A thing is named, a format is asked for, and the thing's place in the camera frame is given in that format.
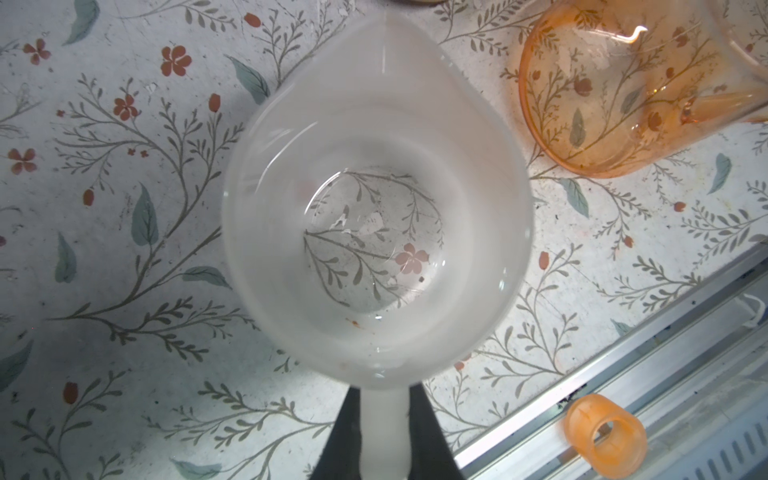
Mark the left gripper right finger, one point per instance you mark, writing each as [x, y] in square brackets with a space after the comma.
[431, 456]

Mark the orange tape roll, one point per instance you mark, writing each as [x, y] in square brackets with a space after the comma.
[610, 439]

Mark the frosted white glass pitcher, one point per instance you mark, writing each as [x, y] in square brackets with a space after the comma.
[377, 220]

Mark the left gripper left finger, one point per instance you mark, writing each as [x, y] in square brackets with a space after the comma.
[340, 458]

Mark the orange glass pitcher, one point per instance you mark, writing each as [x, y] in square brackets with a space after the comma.
[609, 87]

